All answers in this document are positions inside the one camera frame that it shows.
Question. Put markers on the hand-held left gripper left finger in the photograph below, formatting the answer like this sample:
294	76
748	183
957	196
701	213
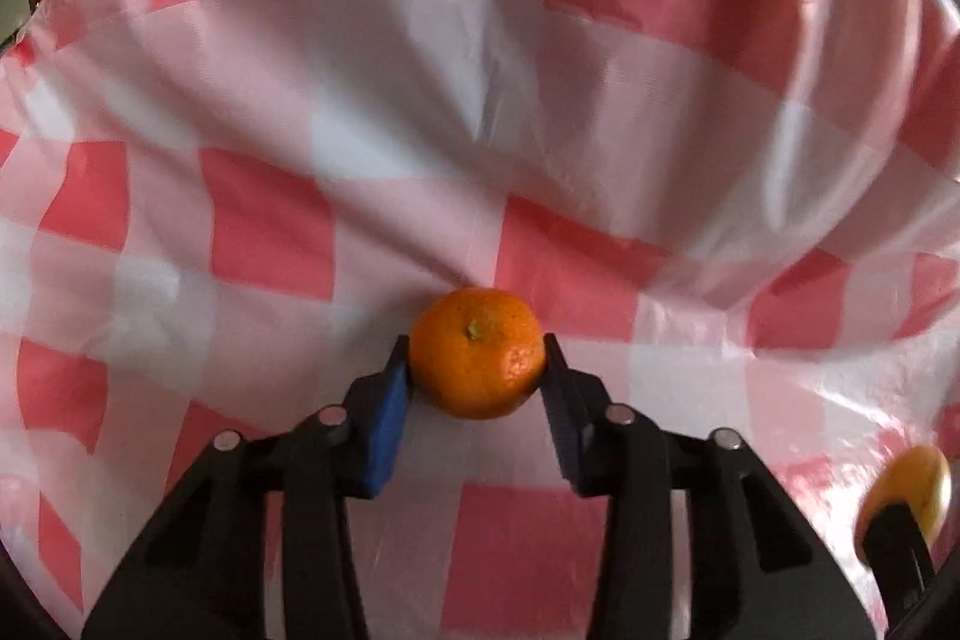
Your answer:
386	430

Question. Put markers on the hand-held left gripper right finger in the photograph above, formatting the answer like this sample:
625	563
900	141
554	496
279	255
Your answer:
564	434

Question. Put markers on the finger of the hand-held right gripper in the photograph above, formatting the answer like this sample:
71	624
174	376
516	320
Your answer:
900	557

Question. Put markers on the yellow striped pepino melon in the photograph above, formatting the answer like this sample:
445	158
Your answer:
911	479

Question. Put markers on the orange mandarin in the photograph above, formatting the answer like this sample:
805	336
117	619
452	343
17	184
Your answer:
476	351

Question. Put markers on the red white checked tablecloth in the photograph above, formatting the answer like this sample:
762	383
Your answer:
375	123

